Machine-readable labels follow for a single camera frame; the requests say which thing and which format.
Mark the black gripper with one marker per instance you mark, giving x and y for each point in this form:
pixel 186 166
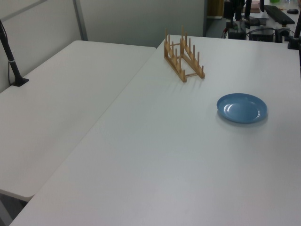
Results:
pixel 237 9

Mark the blue round plate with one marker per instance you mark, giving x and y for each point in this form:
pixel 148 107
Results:
pixel 242 110

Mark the wooden plate rack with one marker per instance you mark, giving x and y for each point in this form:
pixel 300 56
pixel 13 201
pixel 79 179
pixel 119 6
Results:
pixel 175 61

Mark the small black box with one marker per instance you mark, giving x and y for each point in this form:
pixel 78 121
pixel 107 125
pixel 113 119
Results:
pixel 237 34

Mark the black monitor stand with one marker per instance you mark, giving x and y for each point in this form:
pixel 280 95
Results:
pixel 247 9

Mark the yellow board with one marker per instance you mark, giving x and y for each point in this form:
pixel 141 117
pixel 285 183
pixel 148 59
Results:
pixel 214 8

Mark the pink box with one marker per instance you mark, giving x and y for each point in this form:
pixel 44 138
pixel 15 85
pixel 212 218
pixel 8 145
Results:
pixel 255 6

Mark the black electronics box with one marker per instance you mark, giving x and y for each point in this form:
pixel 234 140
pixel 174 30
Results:
pixel 262 34

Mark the black computer keyboard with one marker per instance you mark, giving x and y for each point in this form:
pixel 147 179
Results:
pixel 279 14

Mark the black table clamp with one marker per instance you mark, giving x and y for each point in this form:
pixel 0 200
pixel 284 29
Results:
pixel 282 34

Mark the black computer mouse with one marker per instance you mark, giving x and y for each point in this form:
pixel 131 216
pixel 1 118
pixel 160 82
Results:
pixel 292 11

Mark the black clamp with pole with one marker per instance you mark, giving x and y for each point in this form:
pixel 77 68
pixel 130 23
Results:
pixel 295 41

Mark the grey partition frame post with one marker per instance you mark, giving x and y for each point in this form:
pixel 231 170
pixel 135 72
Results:
pixel 80 20

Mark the black camera stand pole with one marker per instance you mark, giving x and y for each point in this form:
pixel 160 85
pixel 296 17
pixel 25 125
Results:
pixel 10 60

